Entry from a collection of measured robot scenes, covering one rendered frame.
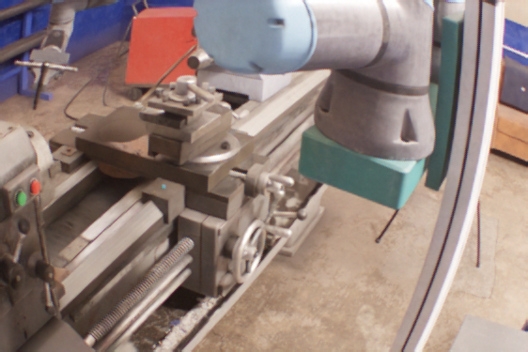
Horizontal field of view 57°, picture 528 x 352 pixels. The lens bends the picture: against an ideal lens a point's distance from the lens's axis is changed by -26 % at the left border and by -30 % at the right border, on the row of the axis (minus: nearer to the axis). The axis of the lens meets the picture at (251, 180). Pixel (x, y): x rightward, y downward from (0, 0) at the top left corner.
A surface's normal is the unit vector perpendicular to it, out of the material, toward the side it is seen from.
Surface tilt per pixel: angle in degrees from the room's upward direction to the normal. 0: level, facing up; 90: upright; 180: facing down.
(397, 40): 99
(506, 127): 90
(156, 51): 90
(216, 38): 92
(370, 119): 70
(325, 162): 90
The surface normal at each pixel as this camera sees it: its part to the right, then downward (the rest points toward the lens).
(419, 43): 0.54, 0.46
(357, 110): -0.51, 0.02
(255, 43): -0.76, 0.28
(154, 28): -0.07, 0.47
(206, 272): -0.41, 0.40
